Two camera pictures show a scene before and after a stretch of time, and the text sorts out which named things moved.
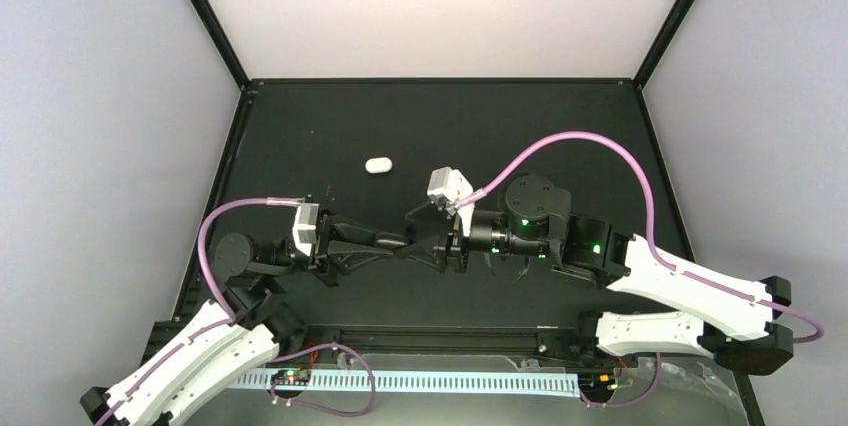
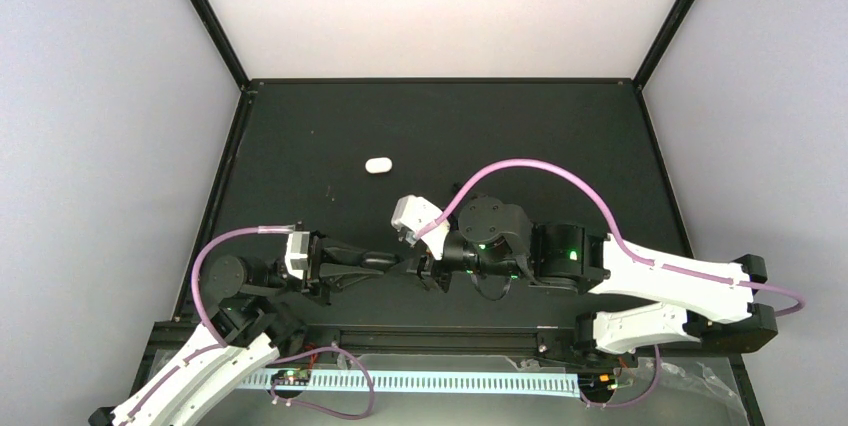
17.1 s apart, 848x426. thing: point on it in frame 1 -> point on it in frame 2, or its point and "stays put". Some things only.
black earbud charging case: [391, 241] -> [380, 260]
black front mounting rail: [525, 341] stays put
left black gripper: [339, 250] -> [340, 259]
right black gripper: [436, 257] -> [439, 275]
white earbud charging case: [378, 165] stays put
